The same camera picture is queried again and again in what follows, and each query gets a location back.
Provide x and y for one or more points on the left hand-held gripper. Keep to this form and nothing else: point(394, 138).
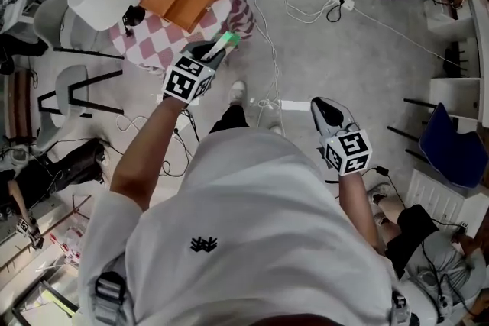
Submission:
point(183, 82)

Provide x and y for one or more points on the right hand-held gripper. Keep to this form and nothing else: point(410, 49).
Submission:
point(345, 150)

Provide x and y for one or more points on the person's left forearm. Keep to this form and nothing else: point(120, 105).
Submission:
point(145, 156)

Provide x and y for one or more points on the person's right forearm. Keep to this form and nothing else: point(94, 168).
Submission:
point(358, 210)

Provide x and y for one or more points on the person's white shoe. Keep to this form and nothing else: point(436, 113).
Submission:
point(276, 129)
point(237, 91)

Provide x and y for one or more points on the round table with checkered cloth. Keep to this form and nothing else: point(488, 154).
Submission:
point(153, 44)

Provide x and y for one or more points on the person's black shorts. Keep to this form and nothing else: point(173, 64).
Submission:
point(229, 120)

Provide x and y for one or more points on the white shelf unit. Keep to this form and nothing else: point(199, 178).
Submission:
point(454, 91)

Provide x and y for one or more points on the blue chair black legs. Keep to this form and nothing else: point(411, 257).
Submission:
point(454, 149)

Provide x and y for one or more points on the white slatted crate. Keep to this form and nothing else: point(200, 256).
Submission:
point(433, 194)

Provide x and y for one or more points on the person's white shirt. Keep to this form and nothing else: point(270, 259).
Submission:
point(248, 221)

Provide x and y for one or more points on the gray chair black legs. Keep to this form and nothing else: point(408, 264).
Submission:
point(70, 86)
point(47, 17)

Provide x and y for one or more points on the white table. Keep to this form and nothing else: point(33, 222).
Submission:
point(23, 0)

